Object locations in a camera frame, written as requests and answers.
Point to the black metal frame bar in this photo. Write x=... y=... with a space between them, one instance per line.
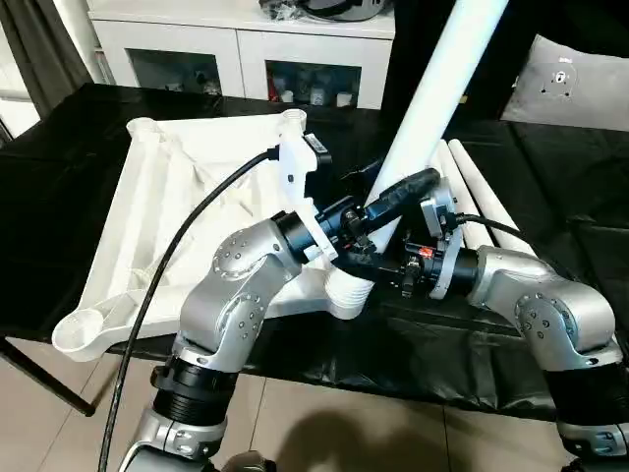
x=49 y=378

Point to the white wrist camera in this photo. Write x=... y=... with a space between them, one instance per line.
x=440 y=206
x=295 y=167

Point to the grey pleated curtain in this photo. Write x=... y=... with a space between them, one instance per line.
x=39 y=54

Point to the grey round cooker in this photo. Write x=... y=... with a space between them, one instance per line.
x=344 y=10

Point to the grey cushion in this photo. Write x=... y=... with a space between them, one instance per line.
x=570 y=88

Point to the black work mat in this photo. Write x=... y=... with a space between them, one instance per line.
x=49 y=196

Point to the black furniture with yellow label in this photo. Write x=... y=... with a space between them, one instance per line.
x=417 y=49

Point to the white glass-door cabinet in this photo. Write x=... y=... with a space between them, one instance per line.
x=196 y=39

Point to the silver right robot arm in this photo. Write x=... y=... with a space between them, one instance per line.
x=550 y=305

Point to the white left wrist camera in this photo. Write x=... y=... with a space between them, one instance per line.
x=295 y=167

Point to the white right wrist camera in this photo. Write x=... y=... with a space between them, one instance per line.
x=440 y=206

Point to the white plastic table top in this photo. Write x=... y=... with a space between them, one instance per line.
x=147 y=196

